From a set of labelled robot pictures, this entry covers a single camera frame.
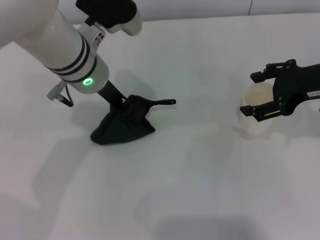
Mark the white paper cup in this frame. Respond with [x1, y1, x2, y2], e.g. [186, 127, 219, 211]
[239, 83, 275, 134]

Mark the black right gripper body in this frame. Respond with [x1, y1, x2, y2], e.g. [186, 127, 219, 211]
[272, 59, 320, 118]

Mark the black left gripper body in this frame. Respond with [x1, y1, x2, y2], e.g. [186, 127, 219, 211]
[96, 79, 130, 109]

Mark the dark blue rag with loop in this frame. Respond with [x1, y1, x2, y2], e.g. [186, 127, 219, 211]
[90, 94, 177, 147]

